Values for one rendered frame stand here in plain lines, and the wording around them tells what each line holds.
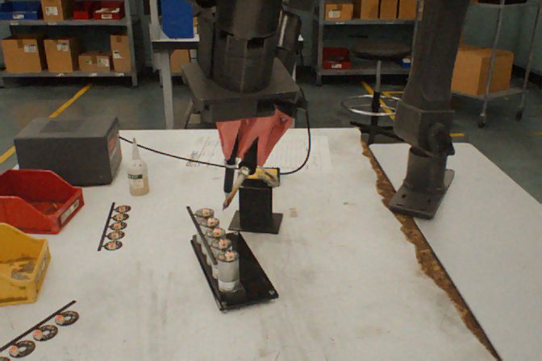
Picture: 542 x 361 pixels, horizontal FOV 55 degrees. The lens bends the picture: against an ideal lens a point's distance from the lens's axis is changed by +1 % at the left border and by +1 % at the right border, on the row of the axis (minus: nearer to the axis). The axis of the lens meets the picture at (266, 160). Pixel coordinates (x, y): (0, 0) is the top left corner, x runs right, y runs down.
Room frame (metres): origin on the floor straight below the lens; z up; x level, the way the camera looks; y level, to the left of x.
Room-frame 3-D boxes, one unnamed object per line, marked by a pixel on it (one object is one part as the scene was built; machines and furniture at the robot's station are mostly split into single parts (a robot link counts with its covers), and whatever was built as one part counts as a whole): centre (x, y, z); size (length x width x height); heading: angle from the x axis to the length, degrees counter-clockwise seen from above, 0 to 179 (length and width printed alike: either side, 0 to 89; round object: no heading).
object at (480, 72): (3.84, -1.47, 0.51); 0.75 x 0.48 x 1.03; 31
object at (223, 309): (0.57, 0.05, 0.76); 0.16 x 0.07 x 0.01; 20
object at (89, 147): (0.88, 0.35, 0.80); 0.15 x 0.12 x 0.10; 95
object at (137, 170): (0.81, 0.22, 0.80); 0.03 x 0.03 x 0.10
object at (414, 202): (0.81, -0.27, 0.79); 0.20 x 0.07 x 0.08; 152
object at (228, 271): (0.51, 0.04, 0.79); 0.02 x 0.02 x 0.05
